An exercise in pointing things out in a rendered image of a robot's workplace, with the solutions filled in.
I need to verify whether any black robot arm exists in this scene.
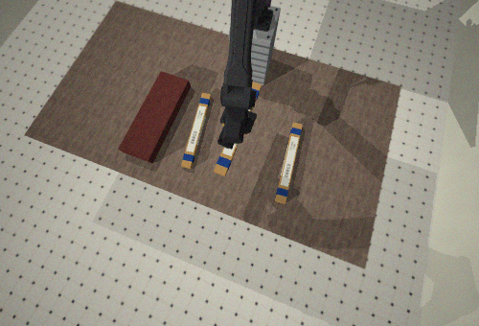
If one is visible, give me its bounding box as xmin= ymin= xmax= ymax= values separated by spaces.
xmin=217 ymin=0 xmax=273 ymax=149

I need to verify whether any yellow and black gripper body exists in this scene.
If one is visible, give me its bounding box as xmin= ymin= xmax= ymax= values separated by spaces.
xmin=220 ymin=107 xmax=257 ymax=134

